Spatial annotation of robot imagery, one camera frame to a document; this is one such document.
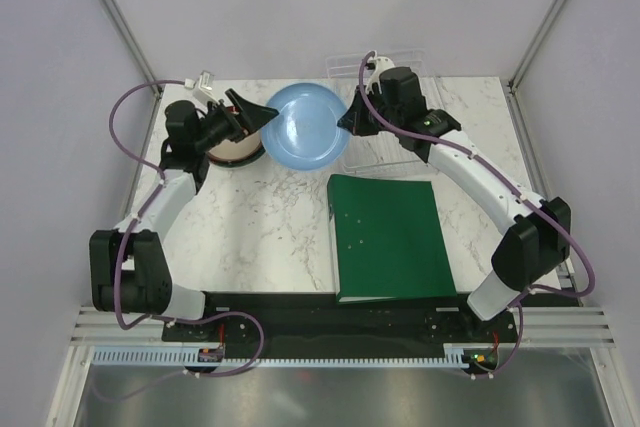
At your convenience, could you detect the white cable duct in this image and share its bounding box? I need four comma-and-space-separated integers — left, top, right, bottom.
91, 345, 472, 369

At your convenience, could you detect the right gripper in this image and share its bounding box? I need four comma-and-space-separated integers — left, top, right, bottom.
340, 85, 401, 136

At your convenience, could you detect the white wire dish rack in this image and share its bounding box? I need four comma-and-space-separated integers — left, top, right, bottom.
323, 48, 444, 177

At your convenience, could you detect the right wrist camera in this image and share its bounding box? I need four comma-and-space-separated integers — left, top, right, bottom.
359, 50, 396, 93

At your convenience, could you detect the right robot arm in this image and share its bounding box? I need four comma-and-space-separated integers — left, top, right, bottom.
337, 56, 571, 341

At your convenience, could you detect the green binder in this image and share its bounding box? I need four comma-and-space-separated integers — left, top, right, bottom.
327, 174, 457, 304

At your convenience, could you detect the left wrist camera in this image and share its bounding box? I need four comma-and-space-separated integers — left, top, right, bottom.
184, 70, 218, 105

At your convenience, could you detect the red and teal plate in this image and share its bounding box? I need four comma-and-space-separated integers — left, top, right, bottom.
208, 147, 266, 169

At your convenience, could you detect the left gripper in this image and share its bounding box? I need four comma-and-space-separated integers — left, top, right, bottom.
193, 89, 277, 153

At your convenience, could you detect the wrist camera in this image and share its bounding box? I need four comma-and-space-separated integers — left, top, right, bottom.
184, 70, 218, 105
359, 50, 396, 93

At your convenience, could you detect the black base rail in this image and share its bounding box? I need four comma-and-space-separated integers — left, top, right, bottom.
162, 292, 517, 358

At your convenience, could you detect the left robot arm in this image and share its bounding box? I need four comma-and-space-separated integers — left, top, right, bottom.
89, 89, 279, 340

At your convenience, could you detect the blue plate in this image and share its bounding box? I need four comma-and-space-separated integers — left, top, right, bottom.
261, 82, 350, 172

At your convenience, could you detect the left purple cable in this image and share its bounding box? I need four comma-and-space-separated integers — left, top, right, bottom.
93, 78, 264, 403

